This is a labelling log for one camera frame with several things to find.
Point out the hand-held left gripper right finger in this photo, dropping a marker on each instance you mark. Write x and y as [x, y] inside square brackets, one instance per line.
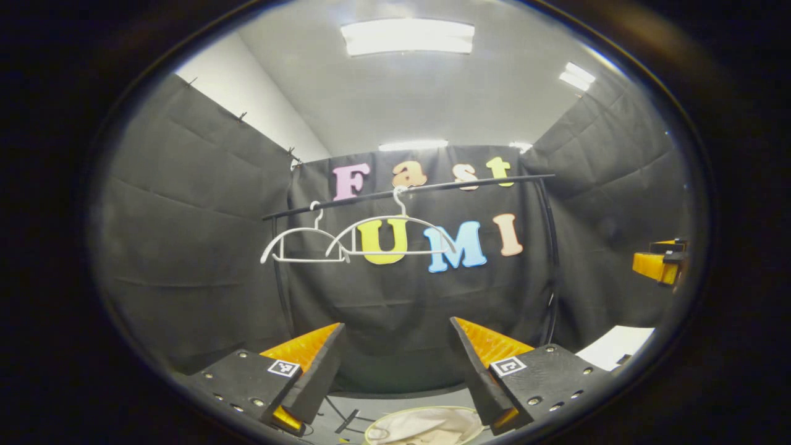
[473, 371]

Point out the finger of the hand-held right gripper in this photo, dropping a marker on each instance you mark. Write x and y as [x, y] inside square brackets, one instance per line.
[652, 267]
[670, 246]

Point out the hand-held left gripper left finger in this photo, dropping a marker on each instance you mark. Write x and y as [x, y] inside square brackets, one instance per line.
[318, 371]

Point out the cream button-up shirt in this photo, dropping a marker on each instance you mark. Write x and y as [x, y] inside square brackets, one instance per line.
[426, 426]

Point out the mesh laundry hamper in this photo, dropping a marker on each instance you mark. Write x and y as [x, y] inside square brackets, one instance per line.
[378, 423]

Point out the white plastic clothes hanger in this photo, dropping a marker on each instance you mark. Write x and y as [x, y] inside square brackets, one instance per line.
[417, 252]
[309, 260]

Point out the white flat panel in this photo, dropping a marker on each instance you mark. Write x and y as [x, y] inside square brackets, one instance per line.
[612, 346]

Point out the ceiling light panel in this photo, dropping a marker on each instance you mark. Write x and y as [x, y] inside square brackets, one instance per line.
[408, 37]
[413, 145]
[521, 147]
[577, 76]

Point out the black backdrop cloth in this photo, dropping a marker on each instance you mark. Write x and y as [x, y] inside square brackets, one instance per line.
[185, 247]

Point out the black clothes rail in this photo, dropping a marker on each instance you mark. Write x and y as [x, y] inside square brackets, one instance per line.
[537, 177]

